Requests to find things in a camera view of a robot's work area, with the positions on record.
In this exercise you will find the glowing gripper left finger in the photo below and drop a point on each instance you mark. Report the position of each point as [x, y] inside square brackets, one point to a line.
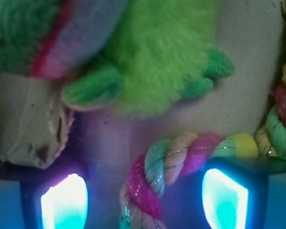
[54, 198]

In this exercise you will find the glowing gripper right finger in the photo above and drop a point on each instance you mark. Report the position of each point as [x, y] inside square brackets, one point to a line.
[245, 193]

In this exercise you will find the brown paper bag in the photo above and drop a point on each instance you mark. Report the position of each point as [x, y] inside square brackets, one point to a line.
[251, 32]

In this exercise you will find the green plush frog toy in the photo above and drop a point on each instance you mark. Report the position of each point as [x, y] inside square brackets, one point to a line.
[139, 55]

